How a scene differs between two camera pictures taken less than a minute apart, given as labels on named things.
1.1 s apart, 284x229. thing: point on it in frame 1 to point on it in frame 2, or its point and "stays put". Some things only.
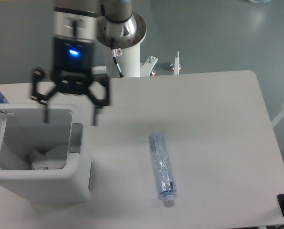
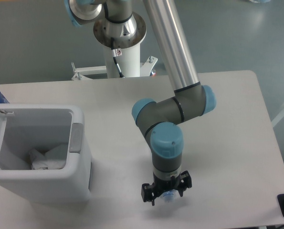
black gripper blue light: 72,64 to 149,192
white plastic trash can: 15,129 stays put
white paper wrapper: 54,159 stays put
